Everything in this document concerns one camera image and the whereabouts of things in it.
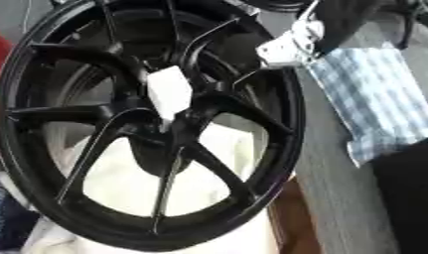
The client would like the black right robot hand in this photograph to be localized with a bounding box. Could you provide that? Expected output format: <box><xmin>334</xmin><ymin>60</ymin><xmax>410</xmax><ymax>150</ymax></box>
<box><xmin>177</xmin><ymin>17</ymin><xmax>266</xmax><ymax>89</ymax></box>

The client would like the black spoked wheel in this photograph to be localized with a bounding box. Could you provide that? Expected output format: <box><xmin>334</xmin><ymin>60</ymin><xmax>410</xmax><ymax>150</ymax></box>
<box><xmin>0</xmin><ymin>0</ymin><xmax>308</xmax><ymax>253</ymax></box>

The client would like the white cloth bag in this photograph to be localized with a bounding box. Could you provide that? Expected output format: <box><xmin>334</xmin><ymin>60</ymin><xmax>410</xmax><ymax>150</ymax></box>
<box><xmin>17</xmin><ymin>121</ymin><xmax>283</xmax><ymax>254</ymax></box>

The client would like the black round tyre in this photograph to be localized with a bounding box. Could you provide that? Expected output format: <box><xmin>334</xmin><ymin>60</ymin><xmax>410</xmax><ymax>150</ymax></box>
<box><xmin>388</xmin><ymin>0</ymin><xmax>428</xmax><ymax>51</ymax></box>

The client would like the dark blue striped object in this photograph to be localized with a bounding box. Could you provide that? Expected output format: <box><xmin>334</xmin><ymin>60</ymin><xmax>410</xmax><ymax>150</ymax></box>
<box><xmin>0</xmin><ymin>183</ymin><xmax>42</xmax><ymax>252</ymax></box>

